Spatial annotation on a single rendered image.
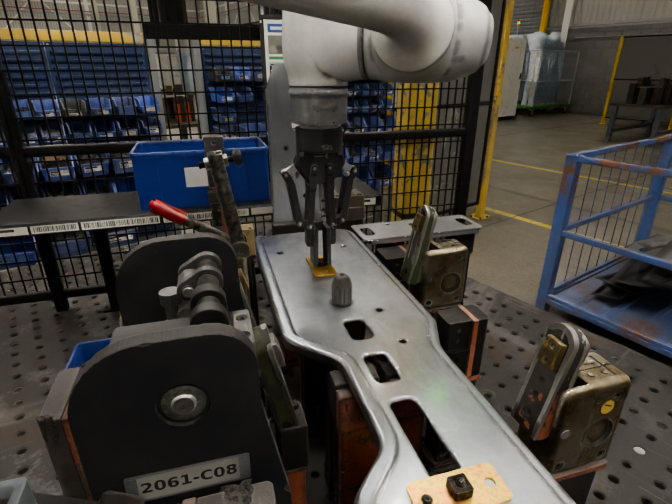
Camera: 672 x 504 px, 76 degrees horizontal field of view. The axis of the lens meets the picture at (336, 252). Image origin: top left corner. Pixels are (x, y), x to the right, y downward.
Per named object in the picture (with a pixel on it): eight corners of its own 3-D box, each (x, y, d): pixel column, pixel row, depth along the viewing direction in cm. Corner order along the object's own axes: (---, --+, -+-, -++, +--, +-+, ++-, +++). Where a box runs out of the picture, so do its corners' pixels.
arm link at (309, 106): (356, 87, 63) (355, 129, 66) (338, 85, 71) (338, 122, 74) (295, 88, 61) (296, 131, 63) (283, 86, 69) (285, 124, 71)
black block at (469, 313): (482, 465, 75) (509, 321, 64) (426, 480, 72) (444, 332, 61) (458, 431, 82) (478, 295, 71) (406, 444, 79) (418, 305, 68)
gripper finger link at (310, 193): (320, 165, 69) (311, 164, 68) (314, 231, 73) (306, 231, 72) (314, 160, 72) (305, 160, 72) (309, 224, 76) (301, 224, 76)
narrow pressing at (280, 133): (321, 219, 103) (319, 63, 89) (273, 224, 100) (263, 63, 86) (321, 218, 103) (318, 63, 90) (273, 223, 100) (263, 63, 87)
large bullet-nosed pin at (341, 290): (354, 314, 66) (355, 275, 64) (334, 317, 66) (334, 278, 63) (348, 304, 69) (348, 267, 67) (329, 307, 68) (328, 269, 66)
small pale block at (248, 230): (267, 389, 92) (254, 229, 78) (250, 392, 91) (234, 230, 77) (264, 379, 95) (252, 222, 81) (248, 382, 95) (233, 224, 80)
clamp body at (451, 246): (462, 408, 88) (486, 250, 74) (409, 420, 85) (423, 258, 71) (440, 379, 96) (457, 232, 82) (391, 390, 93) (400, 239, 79)
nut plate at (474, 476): (488, 463, 40) (490, 453, 39) (515, 500, 36) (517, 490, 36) (404, 486, 37) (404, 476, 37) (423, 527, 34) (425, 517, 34)
